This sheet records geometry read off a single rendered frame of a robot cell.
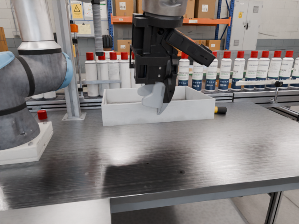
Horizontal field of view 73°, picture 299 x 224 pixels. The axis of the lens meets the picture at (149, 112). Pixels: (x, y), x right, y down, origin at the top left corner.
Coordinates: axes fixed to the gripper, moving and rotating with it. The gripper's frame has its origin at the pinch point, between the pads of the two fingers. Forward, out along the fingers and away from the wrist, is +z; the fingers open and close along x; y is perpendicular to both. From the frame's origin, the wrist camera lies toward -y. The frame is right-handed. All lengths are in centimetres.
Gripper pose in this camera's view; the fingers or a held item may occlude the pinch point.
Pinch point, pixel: (160, 107)
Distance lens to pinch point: 47.5
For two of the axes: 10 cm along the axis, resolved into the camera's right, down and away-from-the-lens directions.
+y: -9.6, 0.8, -2.5
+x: 2.5, 5.9, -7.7
